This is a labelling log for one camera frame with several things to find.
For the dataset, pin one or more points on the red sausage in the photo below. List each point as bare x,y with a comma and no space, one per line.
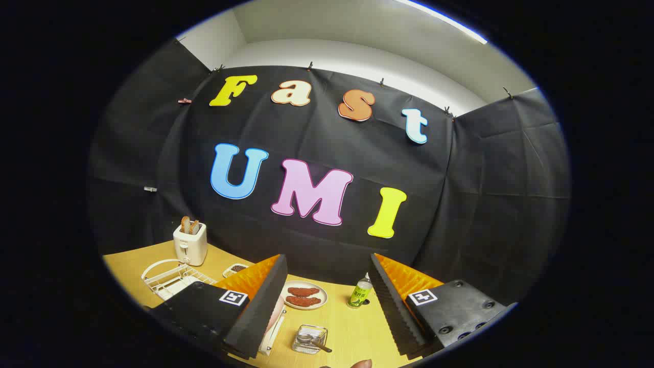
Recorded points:
304,301
303,291

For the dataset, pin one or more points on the toast slice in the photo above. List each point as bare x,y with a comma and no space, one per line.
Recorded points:
185,224
194,226

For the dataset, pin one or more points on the black backdrop cloth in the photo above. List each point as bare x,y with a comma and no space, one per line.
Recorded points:
317,133

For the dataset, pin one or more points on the pink plate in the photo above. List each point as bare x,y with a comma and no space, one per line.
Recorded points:
277,313

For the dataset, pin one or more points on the green label drink bottle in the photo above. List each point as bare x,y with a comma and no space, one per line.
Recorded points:
360,294

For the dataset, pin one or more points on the white toaster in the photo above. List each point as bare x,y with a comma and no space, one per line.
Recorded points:
190,248

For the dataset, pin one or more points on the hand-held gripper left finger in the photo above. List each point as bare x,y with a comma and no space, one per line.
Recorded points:
265,306

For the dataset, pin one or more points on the white plate with sausages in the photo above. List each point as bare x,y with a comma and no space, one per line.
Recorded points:
322,295

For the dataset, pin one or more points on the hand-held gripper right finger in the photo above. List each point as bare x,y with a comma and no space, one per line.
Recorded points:
393,312

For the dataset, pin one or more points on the white divided condiment dish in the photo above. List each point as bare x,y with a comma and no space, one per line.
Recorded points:
236,269

